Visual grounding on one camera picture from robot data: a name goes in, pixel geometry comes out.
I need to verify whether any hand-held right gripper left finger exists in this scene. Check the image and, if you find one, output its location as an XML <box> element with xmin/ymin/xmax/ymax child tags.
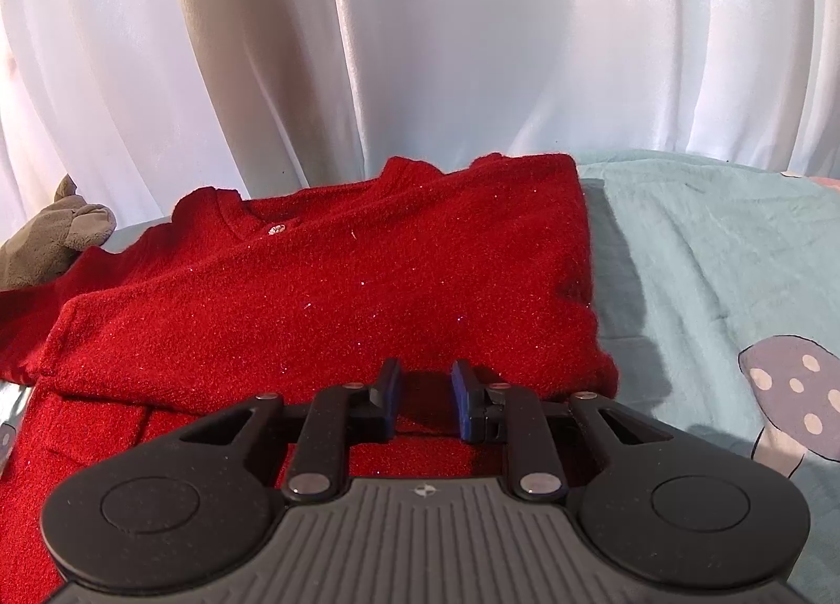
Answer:
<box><xmin>178</xmin><ymin>358</ymin><xmax>403</xmax><ymax>504</ymax></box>

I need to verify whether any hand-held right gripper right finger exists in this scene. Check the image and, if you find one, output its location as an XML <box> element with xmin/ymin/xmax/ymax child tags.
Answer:
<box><xmin>450</xmin><ymin>359</ymin><xmax>675</xmax><ymax>504</ymax></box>

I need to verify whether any red knit sweater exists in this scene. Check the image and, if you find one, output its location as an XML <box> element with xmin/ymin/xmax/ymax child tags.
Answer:
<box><xmin>0</xmin><ymin>152</ymin><xmax>622</xmax><ymax>604</ymax></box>

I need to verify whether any light teal mushroom-print bedsheet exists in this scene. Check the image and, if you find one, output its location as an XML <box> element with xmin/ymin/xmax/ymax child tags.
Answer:
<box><xmin>0</xmin><ymin>148</ymin><xmax>840</xmax><ymax>604</ymax></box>

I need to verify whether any white curtain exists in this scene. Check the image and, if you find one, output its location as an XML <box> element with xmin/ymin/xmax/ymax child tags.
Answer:
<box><xmin>0</xmin><ymin>0</ymin><xmax>840</xmax><ymax>232</ymax></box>

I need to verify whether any grey plush toy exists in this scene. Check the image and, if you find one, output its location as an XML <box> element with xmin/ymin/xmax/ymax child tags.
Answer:
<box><xmin>0</xmin><ymin>175</ymin><xmax>118</xmax><ymax>291</ymax></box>

